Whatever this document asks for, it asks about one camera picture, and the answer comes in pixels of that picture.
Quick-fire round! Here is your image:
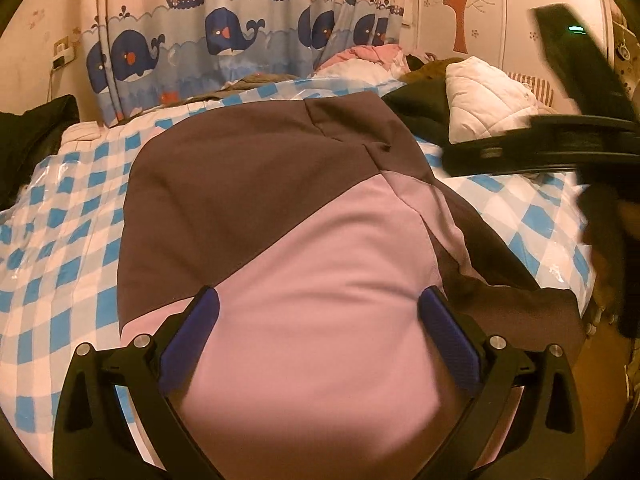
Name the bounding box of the blue white checkered quilt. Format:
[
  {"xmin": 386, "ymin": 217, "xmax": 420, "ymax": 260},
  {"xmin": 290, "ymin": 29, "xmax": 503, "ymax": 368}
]
[{"xmin": 1, "ymin": 101, "xmax": 594, "ymax": 469}]

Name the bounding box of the white quilted pillow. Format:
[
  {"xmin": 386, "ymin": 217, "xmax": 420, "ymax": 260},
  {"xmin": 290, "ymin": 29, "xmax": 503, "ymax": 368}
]
[{"xmin": 445, "ymin": 56, "xmax": 539, "ymax": 144}]

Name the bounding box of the white wall socket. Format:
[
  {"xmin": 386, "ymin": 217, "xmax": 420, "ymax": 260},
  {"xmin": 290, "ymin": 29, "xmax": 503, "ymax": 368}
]
[{"xmin": 52, "ymin": 37, "xmax": 76, "ymax": 70}]

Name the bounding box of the pink clothes pile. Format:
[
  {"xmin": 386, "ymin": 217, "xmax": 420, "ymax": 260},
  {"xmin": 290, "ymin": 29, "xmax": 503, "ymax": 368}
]
[{"xmin": 317, "ymin": 44, "xmax": 437, "ymax": 75}]

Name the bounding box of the pink and brown jacket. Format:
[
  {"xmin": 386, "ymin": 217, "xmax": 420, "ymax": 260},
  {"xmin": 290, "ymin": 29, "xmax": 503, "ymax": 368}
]
[{"xmin": 117, "ymin": 92, "xmax": 585, "ymax": 479}]

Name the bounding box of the white quilted blanket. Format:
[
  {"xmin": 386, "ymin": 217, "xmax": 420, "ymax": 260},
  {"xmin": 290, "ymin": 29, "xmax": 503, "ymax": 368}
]
[{"xmin": 60, "ymin": 122, "xmax": 108, "ymax": 151}]

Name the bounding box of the black garment pile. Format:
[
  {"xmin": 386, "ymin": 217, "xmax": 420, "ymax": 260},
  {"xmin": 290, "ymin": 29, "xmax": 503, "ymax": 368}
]
[{"xmin": 0, "ymin": 94, "xmax": 79, "ymax": 210}]

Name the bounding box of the olive brown garment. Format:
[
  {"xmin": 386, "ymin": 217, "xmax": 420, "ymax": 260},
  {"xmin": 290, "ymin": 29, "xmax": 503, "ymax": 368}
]
[{"xmin": 383, "ymin": 58, "xmax": 462, "ymax": 148}]

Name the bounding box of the whale pattern curtain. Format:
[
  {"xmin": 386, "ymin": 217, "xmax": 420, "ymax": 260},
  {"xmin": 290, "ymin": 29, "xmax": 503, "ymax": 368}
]
[{"xmin": 81, "ymin": 0, "xmax": 407, "ymax": 125}]

